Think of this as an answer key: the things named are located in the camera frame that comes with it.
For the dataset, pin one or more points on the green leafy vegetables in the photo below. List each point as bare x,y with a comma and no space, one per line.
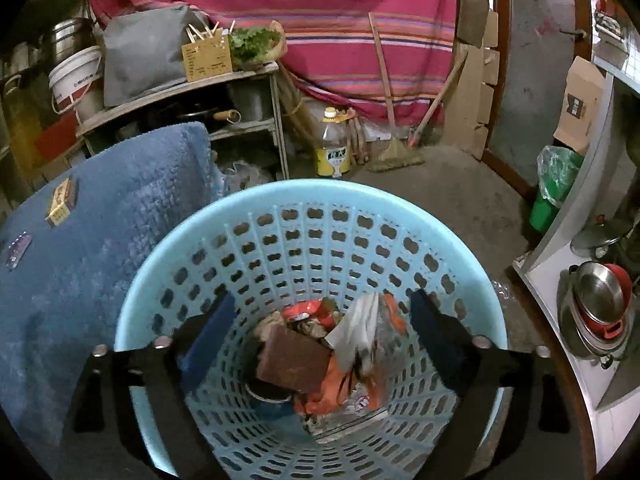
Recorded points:
255,42

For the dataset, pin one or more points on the cardboard sheets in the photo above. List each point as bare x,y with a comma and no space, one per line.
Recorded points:
472,90

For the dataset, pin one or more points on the steel cooking pot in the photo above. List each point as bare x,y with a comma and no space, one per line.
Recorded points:
67,42

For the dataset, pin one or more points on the white counter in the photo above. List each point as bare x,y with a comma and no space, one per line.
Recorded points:
565,240

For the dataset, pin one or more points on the small yellow printed box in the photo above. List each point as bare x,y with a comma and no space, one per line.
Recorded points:
61,202

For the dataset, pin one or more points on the brown paper bag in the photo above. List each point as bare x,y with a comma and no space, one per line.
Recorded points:
580,105

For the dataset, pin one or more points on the wooden stick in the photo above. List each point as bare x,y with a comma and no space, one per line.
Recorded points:
435,105

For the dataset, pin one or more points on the grey bag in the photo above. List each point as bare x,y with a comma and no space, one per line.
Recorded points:
145,57

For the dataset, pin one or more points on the orange plastic packet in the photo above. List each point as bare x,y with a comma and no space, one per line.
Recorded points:
340,392

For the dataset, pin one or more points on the straw broom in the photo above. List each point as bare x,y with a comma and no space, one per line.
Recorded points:
397,155

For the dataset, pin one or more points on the stacked steel pans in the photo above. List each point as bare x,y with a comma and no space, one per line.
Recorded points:
595,310

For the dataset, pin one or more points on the silver black-printed snack packet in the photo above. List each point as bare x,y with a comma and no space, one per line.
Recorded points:
357,332

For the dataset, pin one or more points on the red snack packet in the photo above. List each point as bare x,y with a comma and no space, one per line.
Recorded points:
310,312

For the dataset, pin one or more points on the low wooden side table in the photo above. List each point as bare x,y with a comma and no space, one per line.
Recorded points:
170,92

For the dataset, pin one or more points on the pink striped cloth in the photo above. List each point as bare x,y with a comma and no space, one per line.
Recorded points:
310,25

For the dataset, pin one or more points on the red plastic basin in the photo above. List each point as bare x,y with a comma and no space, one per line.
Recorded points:
57,137

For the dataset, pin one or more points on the yellow chopstick holder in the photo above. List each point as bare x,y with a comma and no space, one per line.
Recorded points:
207,57

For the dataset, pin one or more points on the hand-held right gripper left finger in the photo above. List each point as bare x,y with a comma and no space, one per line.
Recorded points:
207,332

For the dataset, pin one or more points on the blue fleece blanket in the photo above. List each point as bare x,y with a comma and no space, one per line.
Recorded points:
100,285

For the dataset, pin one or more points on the clear bottle with yellow label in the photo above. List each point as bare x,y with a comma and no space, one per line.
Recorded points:
332,152

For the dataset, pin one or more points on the white plastic bucket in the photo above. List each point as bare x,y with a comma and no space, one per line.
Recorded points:
75,82

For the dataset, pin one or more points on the green bin with plastic bag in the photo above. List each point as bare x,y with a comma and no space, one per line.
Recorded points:
555,190

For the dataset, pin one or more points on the purple foil packet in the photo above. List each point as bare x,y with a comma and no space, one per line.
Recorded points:
19,251

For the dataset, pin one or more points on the light blue plastic basket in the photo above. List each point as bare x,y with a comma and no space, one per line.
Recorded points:
300,240

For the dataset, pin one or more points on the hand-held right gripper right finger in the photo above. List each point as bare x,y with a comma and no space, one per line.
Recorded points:
440,335

